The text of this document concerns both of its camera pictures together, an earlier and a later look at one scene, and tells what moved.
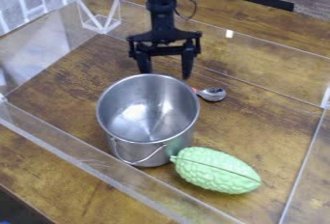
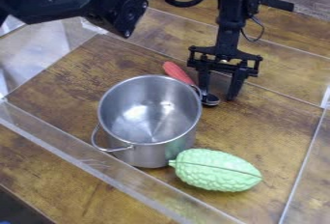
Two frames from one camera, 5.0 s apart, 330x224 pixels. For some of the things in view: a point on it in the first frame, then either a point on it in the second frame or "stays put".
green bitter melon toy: [214, 171] stays put
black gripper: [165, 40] -> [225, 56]
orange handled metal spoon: [212, 94] -> [177, 71]
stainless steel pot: [148, 113] stays put
